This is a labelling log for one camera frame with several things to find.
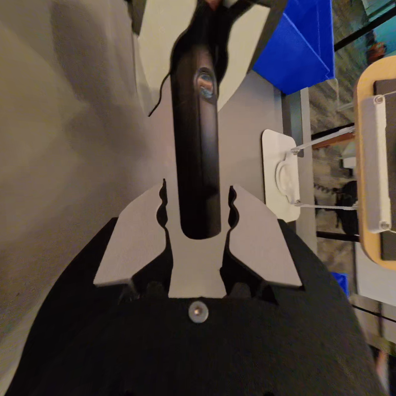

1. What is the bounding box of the coiled black cable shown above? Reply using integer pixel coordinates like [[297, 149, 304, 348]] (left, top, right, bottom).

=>
[[314, 183, 341, 195]]

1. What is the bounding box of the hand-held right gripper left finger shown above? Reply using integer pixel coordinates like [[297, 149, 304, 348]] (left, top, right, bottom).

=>
[[93, 179, 173, 298]]

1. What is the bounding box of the black office chair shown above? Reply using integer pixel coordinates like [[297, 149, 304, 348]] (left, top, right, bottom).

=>
[[336, 180, 360, 236]]

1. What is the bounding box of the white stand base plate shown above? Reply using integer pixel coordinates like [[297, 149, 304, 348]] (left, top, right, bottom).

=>
[[261, 125, 359, 223]]

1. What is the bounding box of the brown top standing desk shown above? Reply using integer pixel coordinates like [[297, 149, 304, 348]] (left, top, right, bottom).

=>
[[311, 125, 356, 150]]

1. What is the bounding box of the black remote control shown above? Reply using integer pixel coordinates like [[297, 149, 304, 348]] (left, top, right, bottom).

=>
[[170, 19, 222, 240]]

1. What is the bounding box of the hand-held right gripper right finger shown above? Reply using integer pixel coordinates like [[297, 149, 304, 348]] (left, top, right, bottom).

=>
[[220, 185, 303, 298]]

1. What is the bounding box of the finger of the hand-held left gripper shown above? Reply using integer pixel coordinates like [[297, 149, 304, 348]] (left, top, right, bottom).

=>
[[136, 0, 198, 117], [217, 4, 271, 112]]

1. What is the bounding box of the black table leg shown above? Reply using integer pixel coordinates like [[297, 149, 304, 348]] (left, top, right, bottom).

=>
[[316, 231, 360, 242]]

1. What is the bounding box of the black metal frame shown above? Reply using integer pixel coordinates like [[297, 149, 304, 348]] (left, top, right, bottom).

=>
[[334, 9, 396, 51]]

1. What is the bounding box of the grey desk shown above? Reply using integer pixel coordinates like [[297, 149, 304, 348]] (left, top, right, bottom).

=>
[[0, 0, 321, 372]]

